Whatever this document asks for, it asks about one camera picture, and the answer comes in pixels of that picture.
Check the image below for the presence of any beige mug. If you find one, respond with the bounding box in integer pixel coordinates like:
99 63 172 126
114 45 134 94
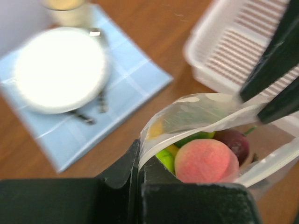
41 0 92 28

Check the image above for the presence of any purple fake fruit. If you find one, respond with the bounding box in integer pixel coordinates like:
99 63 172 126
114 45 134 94
213 129 249 165

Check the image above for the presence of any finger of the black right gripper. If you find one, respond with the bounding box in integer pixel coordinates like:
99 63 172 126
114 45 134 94
257 78 299 124
239 0 299 102

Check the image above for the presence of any pink fake peach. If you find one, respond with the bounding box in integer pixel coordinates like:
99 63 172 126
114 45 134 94
175 139 239 183

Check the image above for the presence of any black handled spoon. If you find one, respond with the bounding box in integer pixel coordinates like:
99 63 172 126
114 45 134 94
89 28 110 113

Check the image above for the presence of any white plastic basket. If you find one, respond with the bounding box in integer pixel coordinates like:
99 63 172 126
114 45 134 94
184 0 288 94

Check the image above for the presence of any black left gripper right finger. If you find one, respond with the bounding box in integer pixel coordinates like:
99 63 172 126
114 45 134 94
137 157 262 224

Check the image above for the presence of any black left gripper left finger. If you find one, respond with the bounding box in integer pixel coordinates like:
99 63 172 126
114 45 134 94
0 139 140 224

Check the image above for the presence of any clear polka dot zip bag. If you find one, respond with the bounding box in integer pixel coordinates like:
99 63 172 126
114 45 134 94
138 93 299 199

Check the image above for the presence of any dark green fake vegetable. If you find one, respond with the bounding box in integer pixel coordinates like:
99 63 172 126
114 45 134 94
174 132 215 148

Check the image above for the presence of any yellow fake pepper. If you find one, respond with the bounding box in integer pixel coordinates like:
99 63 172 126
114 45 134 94
147 119 164 140

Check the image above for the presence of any white round plate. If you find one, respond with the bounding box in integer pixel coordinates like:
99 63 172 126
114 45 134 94
12 27 102 114

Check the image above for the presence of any green fake apple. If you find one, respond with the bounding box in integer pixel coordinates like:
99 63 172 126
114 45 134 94
156 149 175 174

